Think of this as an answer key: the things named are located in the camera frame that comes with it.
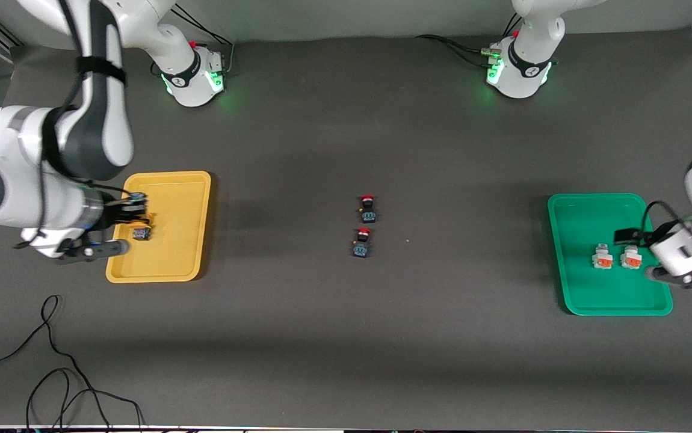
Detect loose black cable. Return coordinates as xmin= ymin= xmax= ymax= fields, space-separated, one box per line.
xmin=0 ymin=295 xmax=145 ymax=431

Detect black left arm base cables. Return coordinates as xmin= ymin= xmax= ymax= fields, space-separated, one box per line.
xmin=415 ymin=12 xmax=524 ymax=68

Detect red push button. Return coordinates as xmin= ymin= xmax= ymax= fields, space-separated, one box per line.
xmin=358 ymin=194 xmax=378 ymax=224
xmin=352 ymin=228 xmax=373 ymax=259

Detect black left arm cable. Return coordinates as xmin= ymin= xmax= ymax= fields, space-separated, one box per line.
xmin=641 ymin=201 xmax=692 ymax=242

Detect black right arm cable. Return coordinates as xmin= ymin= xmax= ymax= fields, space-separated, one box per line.
xmin=14 ymin=0 xmax=142 ymax=248

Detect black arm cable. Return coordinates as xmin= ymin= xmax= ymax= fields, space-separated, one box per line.
xmin=14 ymin=0 xmax=142 ymax=248
xmin=641 ymin=201 xmax=692 ymax=242

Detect dark grey table mat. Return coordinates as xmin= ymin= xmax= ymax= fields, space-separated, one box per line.
xmin=0 ymin=27 xmax=692 ymax=431

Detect yellow plastic tray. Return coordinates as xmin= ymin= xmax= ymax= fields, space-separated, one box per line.
xmin=105 ymin=171 xmax=212 ymax=283

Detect green plastic tray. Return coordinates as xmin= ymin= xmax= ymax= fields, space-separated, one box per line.
xmin=548 ymin=192 xmax=673 ymax=316

